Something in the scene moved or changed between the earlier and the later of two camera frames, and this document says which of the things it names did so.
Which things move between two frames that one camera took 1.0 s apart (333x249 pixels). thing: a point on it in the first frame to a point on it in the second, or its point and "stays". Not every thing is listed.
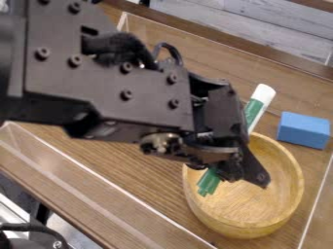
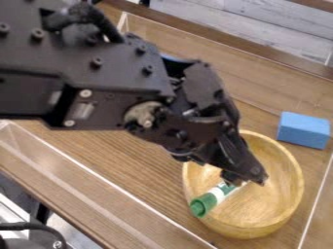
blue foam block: [304, 129] stays
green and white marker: [254, 111] to [204, 204]
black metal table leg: [42, 213] stays
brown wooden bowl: [241, 209] stays
